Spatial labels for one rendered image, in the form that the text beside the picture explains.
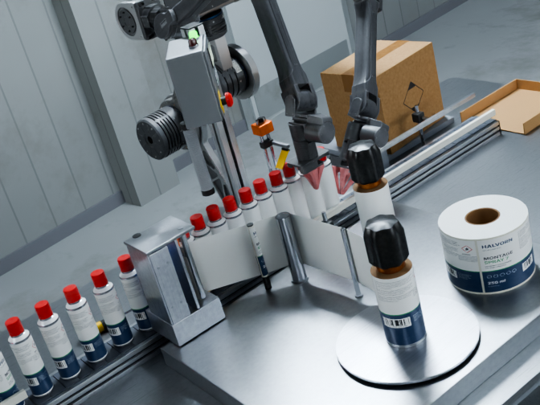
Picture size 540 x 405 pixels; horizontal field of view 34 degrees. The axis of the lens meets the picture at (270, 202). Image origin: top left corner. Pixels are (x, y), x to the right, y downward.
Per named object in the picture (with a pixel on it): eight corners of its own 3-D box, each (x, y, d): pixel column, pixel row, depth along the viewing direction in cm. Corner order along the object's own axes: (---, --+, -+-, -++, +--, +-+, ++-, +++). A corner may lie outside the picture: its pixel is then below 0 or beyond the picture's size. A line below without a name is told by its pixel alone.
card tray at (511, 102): (525, 134, 275) (523, 123, 273) (461, 123, 295) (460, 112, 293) (581, 97, 289) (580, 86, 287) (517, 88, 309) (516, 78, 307)
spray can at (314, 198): (320, 227, 244) (303, 161, 235) (307, 223, 247) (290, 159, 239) (333, 218, 246) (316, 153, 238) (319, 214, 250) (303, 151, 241)
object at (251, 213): (261, 262, 234) (242, 195, 225) (250, 257, 238) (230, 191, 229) (276, 253, 237) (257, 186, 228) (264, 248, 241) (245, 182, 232)
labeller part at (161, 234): (147, 256, 197) (145, 252, 196) (124, 243, 205) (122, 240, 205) (195, 228, 203) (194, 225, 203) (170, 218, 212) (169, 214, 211)
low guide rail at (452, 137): (231, 279, 227) (229, 272, 226) (229, 278, 228) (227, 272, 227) (496, 114, 278) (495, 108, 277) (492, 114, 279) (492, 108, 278)
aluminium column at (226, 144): (255, 251, 251) (188, 28, 223) (245, 247, 255) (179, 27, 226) (266, 243, 253) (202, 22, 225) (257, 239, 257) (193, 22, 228)
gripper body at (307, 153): (331, 156, 232) (325, 131, 229) (303, 173, 227) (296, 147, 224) (315, 152, 237) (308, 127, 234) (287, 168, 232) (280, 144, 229)
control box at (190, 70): (186, 130, 220) (165, 59, 211) (189, 108, 235) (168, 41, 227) (226, 120, 219) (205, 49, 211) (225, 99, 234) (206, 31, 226)
